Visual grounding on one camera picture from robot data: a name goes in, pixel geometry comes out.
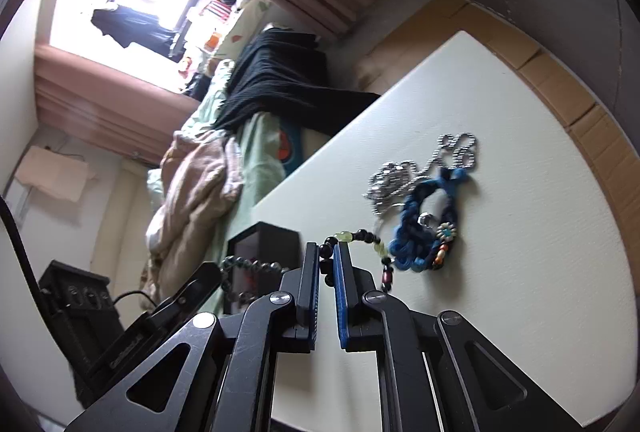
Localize black and jade bead bracelet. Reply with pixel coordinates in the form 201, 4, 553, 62
318, 227, 402, 296

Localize silver ball chain necklace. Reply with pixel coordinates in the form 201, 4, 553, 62
362, 131, 480, 229

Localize beige pink comforter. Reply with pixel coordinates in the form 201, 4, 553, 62
140, 130, 244, 303

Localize cardboard floor sheets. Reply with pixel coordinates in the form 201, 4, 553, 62
357, 0, 640, 233

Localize floral patterned cushion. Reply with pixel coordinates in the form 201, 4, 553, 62
202, 0, 272, 61

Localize blue braided cord bracelet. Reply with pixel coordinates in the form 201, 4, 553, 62
388, 167, 474, 273

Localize black knitted blanket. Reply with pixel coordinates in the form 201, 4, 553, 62
214, 28, 380, 137

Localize pink cloth on conditioner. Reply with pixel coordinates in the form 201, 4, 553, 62
14, 146, 96, 203

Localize black hanging garment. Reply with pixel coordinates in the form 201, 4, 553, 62
91, 4, 176, 58

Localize black jewelry box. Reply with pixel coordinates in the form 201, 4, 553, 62
221, 222, 302, 314

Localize green bed sheet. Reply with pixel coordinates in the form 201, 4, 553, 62
145, 62, 306, 313

